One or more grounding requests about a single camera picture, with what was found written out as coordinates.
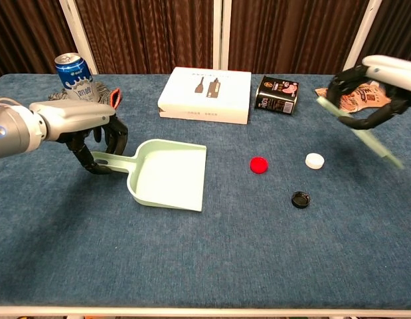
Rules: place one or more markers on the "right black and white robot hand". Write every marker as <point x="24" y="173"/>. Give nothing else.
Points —
<point x="391" y="71"/>

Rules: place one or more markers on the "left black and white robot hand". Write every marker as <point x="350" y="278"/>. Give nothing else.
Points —
<point x="72" y="116"/>

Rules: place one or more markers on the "mint green hand brush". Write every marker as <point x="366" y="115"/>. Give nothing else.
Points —
<point x="374" y="141"/>

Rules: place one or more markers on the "mint green dustpan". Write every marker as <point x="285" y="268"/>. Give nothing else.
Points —
<point x="172" y="176"/>

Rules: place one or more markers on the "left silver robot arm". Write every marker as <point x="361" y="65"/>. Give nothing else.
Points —
<point x="14" y="133"/>

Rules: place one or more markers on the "white bottle cap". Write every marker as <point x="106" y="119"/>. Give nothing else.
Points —
<point x="314" y="161"/>

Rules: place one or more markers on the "black bottle cap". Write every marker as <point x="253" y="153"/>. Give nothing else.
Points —
<point x="300" y="200"/>

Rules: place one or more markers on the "red bottle cap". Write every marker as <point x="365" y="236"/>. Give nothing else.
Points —
<point x="259" y="165"/>

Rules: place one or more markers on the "blue drink can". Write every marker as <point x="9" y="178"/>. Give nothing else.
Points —
<point x="75" y="79"/>

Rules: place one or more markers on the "grey knit work glove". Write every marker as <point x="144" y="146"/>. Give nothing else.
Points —
<point x="105" y="94"/>

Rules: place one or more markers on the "orange spouted sauce pouch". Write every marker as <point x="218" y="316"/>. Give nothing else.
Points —
<point x="361" y="98"/>

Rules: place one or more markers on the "dark brown pleated curtain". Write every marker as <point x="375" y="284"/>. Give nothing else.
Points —
<point x="399" y="30"/>
<point x="291" y="33"/>
<point x="29" y="36"/>
<point x="148" y="33"/>

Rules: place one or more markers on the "black rectangular food tin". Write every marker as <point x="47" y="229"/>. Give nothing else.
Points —
<point x="278" y="94"/>

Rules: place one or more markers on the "white flat cardboard box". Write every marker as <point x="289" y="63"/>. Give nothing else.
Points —
<point x="205" y="94"/>

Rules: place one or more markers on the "blue table mat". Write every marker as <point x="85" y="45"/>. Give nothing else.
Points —
<point x="205" y="252"/>

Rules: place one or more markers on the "white frame post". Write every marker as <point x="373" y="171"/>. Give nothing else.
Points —
<point x="77" y="33"/>
<point x="221" y="33"/>
<point x="362" y="33"/>

